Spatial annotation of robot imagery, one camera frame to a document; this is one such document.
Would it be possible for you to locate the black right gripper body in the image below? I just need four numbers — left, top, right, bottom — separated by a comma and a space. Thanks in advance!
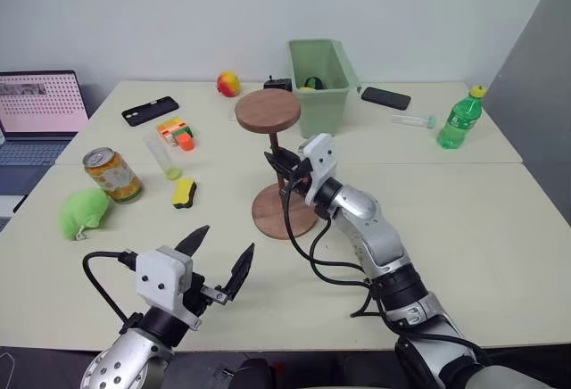
288, 156, 315, 197

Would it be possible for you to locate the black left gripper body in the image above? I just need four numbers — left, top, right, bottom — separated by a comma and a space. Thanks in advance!
181, 272, 229, 319

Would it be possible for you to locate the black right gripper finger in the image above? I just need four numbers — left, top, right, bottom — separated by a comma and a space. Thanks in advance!
263, 149, 302, 168
266, 158, 297, 184

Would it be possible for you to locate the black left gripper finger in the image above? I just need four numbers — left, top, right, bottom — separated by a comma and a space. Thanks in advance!
174, 224, 211, 257
221, 242, 256, 303

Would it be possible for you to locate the wooden pole with round top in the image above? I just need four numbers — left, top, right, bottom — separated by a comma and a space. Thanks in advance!
234, 89, 302, 195

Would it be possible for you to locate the round wooden base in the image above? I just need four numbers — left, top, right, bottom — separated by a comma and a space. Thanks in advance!
250, 181, 319, 241

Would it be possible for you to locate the yellow black eraser sponge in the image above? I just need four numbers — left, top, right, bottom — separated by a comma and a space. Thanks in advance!
170, 176, 199, 210

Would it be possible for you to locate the green plastic bin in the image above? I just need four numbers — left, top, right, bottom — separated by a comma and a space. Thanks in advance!
286, 38, 362, 140

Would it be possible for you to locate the small black device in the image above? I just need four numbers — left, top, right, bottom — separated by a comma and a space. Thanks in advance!
262, 73, 294, 93

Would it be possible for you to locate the clear tube with green end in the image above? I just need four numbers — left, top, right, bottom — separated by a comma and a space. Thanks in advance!
143, 133, 184, 182

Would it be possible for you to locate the red yellow toy fruit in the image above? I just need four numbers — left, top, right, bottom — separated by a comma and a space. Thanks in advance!
216, 70, 242, 98

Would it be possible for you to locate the orange toy block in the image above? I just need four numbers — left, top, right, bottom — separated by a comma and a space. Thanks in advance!
174, 132, 199, 153

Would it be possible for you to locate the yellow printed drink can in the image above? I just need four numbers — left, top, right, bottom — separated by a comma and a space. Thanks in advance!
83, 146, 145, 205

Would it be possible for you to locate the dark rounded shape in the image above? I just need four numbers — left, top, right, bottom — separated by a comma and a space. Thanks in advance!
236, 356, 289, 389

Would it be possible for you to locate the green plush toy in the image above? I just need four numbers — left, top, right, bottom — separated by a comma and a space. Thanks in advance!
58, 186, 112, 243

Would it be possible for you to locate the black smartphone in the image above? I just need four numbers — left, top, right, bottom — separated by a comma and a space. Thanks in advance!
360, 86, 412, 112

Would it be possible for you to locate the multicolour toy block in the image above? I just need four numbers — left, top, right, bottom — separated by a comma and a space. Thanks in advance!
156, 114, 193, 141

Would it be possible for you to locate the clear tube with teal cap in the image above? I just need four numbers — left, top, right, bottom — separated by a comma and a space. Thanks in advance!
391, 113, 437, 129

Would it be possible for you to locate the black phone case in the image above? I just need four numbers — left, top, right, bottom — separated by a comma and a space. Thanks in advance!
120, 95, 181, 128

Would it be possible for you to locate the green soda bottle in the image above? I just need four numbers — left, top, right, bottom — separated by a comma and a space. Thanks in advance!
435, 85, 489, 150

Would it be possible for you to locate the open laptop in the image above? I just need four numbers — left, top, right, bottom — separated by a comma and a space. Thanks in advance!
0, 69, 91, 214

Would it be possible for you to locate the grey partition panel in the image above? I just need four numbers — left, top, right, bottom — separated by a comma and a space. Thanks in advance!
483, 0, 571, 229

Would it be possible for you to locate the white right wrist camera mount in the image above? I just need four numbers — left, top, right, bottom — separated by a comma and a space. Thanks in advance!
297, 133, 337, 205

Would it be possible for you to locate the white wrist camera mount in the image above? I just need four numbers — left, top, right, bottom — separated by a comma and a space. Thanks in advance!
134, 246, 194, 315
297, 133, 337, 205

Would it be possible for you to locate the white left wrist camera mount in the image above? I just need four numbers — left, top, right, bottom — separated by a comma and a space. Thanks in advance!
134, 246, 194, 315

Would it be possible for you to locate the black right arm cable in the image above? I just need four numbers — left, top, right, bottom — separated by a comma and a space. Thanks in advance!
279, 178, 405, 319

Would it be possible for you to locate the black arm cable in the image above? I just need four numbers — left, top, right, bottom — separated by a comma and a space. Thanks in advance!
279, 178, 405, 319
81, 250, 140, 333

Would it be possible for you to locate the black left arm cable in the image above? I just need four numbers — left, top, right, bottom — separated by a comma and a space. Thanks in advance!
81, 250, 140, 333

